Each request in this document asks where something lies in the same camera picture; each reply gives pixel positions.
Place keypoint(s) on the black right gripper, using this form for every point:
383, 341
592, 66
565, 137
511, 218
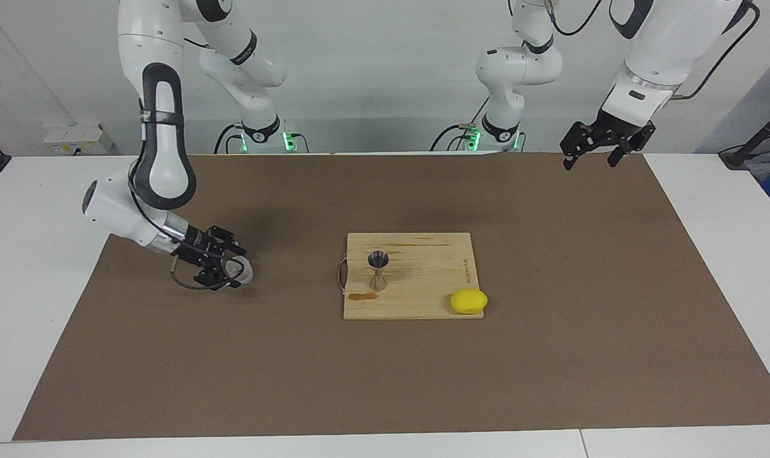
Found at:
200, 247

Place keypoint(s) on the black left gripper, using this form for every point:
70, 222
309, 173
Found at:
617, 132

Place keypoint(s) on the clear plastic cup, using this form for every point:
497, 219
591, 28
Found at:
244, 270

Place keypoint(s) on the steel double jigger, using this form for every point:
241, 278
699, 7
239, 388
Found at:
378, 267

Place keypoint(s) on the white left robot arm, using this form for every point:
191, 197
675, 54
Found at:
665, 44

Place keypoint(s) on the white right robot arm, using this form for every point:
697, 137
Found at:
156, 140

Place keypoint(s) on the black stand pole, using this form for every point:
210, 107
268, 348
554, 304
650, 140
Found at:
757, 137

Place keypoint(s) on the clear plastic bag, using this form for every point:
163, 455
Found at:
762, 166

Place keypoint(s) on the white power strip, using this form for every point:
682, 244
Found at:
73, 138

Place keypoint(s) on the wooden cutting board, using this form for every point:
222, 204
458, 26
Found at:
423, 286

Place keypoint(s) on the brown table mat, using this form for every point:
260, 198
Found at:
385, 381

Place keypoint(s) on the yellow lemon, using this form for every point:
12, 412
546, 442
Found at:
468, 301

